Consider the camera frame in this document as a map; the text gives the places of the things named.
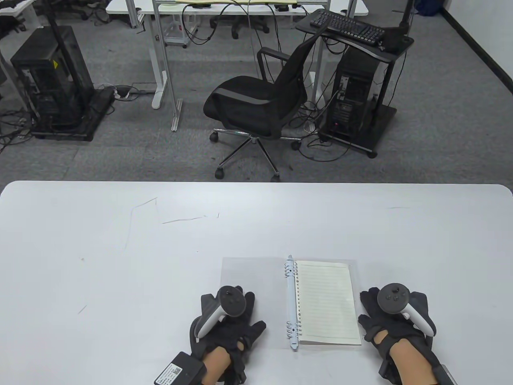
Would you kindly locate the person's left hand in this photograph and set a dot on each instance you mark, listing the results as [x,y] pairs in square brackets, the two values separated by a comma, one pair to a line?
[236,327]

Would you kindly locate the person's right hand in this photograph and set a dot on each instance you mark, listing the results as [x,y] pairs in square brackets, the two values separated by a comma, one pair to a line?
[376,317]

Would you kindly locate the stack of lined loose-leaf paper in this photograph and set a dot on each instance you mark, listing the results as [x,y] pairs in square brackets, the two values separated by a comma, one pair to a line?
[326,300]

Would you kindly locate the metal binder lever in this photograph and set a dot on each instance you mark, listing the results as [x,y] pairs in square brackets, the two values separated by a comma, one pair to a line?
[294,346]

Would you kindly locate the person's left forearm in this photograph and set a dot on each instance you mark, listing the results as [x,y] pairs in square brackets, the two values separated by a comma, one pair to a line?
[216,363]

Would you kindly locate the person's right forearm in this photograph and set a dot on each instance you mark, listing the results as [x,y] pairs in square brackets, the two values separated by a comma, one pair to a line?
[413,365]

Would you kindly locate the white and black right controller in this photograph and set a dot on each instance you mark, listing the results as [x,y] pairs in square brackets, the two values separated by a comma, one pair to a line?
[392,298]

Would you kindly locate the white and black controller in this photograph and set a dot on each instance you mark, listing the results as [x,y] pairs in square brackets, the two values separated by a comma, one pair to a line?
[392,298]
[232,300]

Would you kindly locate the white and black left controller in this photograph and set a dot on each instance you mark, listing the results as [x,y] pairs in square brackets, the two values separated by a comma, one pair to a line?
[232,300]

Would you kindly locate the black labelled wrist box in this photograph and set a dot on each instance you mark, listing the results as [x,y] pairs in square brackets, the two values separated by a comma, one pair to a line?
[178,369]

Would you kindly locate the black and grey wrist box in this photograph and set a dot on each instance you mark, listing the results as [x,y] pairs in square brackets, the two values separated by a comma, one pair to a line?
[445,376]

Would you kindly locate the black rolling computer cart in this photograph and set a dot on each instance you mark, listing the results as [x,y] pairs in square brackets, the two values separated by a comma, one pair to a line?
[380,120]

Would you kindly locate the black office chair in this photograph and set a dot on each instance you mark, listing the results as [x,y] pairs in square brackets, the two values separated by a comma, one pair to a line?
[248,104]

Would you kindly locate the black cart with pole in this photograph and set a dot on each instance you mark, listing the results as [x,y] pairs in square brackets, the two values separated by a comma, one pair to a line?
[94,116]

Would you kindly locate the white power strip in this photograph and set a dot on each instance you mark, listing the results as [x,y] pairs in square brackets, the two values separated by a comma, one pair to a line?
[121,94]

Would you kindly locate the black keyboard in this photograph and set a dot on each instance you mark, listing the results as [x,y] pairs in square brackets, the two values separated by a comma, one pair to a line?
[344,25]

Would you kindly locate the clear rolling storage box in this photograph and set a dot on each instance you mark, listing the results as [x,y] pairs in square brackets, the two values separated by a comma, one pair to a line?
[176,32]

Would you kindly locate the black monitor stand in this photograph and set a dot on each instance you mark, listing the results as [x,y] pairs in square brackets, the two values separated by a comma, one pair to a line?
[405,16]

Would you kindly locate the black chair base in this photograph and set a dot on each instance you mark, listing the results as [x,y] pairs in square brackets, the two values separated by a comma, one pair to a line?
[240,22]

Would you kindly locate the black glass-sided computer tower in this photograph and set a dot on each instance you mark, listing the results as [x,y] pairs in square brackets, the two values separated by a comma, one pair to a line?
[52,80]

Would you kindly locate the dark blue bag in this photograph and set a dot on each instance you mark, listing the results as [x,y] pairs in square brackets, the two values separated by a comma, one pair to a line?
[427,6]

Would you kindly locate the white background desk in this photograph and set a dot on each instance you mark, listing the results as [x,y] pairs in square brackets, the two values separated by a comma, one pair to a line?
[132,6]

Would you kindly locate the aluminium frame post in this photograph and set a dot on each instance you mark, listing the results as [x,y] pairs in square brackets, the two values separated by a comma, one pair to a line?
[170,88]

